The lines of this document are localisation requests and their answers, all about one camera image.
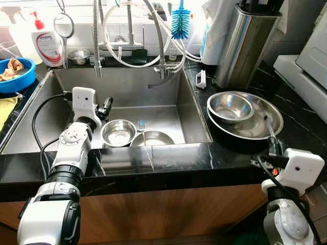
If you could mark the blue bottle brush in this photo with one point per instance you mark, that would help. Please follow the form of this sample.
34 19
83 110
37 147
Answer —
180 25

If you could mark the tiny steel bowl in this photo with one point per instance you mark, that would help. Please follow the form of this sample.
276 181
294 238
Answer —
79 56

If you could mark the white appliance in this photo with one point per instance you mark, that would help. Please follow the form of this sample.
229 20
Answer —
309 56

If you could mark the straight steel water tap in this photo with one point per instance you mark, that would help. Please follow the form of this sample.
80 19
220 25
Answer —
131 25

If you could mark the wooden cabinet door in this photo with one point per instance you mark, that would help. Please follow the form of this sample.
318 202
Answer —
168 212

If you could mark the small white clip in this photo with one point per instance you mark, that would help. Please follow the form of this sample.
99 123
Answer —
201 79

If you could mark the dark green sponge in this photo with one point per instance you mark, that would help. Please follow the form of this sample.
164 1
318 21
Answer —
138 57

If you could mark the tall steel knife holder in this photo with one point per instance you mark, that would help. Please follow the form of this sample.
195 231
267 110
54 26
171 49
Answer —
245 48

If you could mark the shallow steel dish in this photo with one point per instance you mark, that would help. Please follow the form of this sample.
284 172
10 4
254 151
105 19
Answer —
156 139

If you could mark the blue plastic basin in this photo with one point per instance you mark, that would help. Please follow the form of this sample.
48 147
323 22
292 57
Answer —
23 79

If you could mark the stainless steel sink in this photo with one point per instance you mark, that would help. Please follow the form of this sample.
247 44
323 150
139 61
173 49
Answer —
153 97

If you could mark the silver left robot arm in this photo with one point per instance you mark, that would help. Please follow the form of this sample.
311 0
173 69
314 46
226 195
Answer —
71 138

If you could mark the medium steel bowl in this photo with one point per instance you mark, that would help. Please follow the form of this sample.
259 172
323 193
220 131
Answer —
230 108

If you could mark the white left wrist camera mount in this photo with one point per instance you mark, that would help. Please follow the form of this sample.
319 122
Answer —
84 102

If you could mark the steel spring pull-down faucet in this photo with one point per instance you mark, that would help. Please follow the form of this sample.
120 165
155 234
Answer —
96 41

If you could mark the white trigger spray bottle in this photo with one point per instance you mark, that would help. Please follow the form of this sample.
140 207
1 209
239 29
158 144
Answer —
11 13

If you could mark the yellow cloth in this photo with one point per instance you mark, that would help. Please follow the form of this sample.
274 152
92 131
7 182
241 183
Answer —
7 109

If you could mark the large shallow steel bowl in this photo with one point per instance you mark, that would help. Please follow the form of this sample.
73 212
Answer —
255 125

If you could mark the white soap bottle red pump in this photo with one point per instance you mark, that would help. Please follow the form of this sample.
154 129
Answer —
48 48

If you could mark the brown food scraps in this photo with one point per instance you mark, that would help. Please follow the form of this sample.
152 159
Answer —
13 66

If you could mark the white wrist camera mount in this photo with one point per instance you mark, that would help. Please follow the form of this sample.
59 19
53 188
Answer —
84 102
301 168

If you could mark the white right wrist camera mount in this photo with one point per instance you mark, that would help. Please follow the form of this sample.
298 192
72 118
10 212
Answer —
301 168

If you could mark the white detergent pouch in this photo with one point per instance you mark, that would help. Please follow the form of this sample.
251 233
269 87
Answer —
217 30

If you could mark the round steel mesh strainer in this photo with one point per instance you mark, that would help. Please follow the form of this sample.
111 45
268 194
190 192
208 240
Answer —
64 25

